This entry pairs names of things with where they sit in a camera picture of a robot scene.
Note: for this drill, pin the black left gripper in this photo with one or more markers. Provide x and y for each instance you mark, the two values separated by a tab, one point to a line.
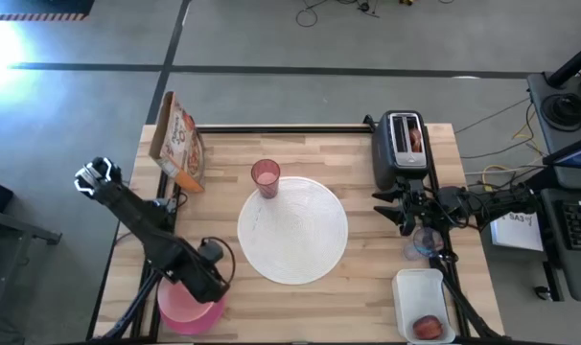
202	280

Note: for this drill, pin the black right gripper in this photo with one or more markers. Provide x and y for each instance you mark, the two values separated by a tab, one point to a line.
415	201

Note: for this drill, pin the pale pink bowl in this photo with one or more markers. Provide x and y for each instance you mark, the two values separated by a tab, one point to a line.
180	302

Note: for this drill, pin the magenta plastic plate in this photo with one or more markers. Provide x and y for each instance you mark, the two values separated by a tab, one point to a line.
209	321

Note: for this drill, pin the red faceted plastic tumbler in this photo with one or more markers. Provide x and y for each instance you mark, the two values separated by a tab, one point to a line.
266	179

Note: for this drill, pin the red apple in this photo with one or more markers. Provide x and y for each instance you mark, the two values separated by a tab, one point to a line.
427	327

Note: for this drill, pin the pumpkin cereal box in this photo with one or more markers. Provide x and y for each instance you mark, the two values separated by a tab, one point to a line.
178	144

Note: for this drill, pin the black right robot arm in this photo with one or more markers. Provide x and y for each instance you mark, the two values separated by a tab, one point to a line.
501	199

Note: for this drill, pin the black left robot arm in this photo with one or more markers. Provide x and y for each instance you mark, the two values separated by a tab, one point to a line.
137	215

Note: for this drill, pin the black two-slot toaster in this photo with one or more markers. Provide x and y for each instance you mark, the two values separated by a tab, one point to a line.
391	153

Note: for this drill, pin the clear drinking glass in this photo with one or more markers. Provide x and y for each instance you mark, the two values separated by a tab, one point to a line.
427	242

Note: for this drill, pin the brown toast slice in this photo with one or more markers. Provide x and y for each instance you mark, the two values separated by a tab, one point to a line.
415	140

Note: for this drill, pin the white rectangular tray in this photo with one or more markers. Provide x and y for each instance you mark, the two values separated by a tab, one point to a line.
417	297

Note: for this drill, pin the white round woven placemat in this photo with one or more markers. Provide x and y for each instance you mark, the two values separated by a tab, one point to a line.
295	235

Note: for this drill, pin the white paper sheet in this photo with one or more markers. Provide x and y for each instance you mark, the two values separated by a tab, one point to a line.
516	232

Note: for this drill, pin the black computer keyboard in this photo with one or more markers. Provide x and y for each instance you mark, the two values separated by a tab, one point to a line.
580	225

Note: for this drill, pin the black monitor stand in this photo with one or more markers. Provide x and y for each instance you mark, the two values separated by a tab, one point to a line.
564	111

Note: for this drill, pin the grey desk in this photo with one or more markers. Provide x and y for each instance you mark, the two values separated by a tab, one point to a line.
578	278

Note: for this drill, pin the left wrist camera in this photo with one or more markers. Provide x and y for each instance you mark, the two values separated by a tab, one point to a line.
210	250

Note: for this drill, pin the black table frame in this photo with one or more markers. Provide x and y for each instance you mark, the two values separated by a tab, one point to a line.
281	129

